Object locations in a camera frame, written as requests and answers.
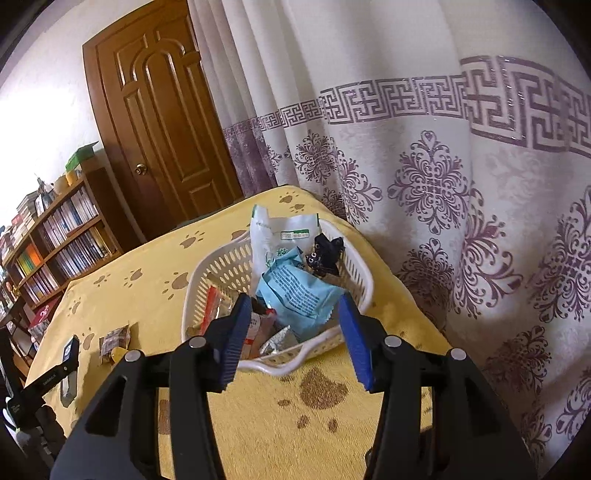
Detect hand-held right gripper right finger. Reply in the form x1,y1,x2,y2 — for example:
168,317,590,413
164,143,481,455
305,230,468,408
338,294,539,480

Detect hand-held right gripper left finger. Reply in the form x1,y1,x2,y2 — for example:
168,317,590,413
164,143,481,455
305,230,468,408
50,293,254,480

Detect red white snack packet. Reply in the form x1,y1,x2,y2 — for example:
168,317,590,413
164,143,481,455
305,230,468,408
245,309,278,358

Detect orange white snack packet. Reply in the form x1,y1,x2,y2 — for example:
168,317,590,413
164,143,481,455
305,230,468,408
198,285,236,335

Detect silver foil snack packet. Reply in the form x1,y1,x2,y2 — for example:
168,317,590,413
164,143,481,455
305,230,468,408
259,325,301,357

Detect brown snack packet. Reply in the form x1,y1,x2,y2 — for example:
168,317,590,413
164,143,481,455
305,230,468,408
99,325,131,365

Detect light blue snack packet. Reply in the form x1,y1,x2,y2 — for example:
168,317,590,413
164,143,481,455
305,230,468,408
255,247,346,342

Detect white plastic basket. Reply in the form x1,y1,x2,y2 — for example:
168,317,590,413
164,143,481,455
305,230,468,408
181,218,376,376

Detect black snack packet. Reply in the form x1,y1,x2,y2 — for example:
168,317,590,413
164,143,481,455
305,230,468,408
302,234,346,278

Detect white green snack packet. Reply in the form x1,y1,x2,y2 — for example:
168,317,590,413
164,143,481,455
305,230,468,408
249,204,322,278

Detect red grey printed box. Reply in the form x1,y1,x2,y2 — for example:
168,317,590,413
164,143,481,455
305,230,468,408
28,298,63,344

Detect yellow paw-print blanket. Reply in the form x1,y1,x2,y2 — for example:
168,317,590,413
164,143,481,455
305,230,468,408
23,185,446,480

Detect wooden bookshelf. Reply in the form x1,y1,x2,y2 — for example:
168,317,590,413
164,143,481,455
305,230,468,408
0,161,139,324

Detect green box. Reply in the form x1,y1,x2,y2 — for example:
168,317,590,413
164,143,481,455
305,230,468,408
66,142,100,172

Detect white purple patterned curtain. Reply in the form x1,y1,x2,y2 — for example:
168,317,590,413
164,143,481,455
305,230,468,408
187,0,591,472

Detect brown wooden door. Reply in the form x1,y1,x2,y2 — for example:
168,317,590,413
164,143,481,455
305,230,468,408
82,0,245,241

